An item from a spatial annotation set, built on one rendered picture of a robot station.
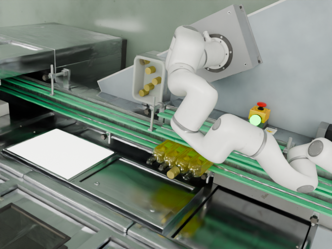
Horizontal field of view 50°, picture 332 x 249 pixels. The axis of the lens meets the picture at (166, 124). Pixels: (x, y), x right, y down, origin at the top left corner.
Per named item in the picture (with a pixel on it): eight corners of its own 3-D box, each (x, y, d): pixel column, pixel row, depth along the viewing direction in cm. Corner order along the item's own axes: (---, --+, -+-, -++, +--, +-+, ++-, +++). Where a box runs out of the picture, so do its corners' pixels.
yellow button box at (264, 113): (252, 119, 158) (246, 124, 152) (255, 103, 155) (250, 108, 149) (267, 123, 155) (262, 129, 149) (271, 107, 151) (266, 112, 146)
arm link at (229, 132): (251, 108, 107) (224, 145, 113) (191, 78, 100) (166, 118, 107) (268, 139, 93) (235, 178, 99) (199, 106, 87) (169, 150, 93)
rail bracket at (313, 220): (311, 212, 143) (304, 230, 132) (315, 198, 140) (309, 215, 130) (321, 216, 141) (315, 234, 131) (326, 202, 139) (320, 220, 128)
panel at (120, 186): (56, 131, 195) (1, 154, 168) (56, 126, 194) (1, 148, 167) (203, 192, 155) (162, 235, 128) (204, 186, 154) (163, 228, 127)
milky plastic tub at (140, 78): (141, 94, 185) (131, 98, 178) (144, 52, 176) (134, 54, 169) (169, 103, 178) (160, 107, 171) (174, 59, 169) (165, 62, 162)
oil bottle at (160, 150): (174, 144, 168) (148, 161, 151) (175, 133, 166) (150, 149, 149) (184, 147, 166) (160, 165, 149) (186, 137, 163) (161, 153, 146)
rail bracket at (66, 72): (72, 87, 206) (41, 96, 188) (72, 59, 199) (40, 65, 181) (78, 89, 204) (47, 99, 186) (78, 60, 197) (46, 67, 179)
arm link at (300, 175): (244, 137, 104) (298, 163, 110) (244, 174, 96) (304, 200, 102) (263, 122, 98) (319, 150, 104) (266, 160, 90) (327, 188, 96)
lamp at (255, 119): (250, 122, 151) (247, 124, 148) (252, 112, 149) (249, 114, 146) (260, 125, 149) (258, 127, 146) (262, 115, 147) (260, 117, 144)
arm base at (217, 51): (193, 40, 149) (173, 42, 137) (218, 24, 141) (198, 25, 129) (209, 73, 149) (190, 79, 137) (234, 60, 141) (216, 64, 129)
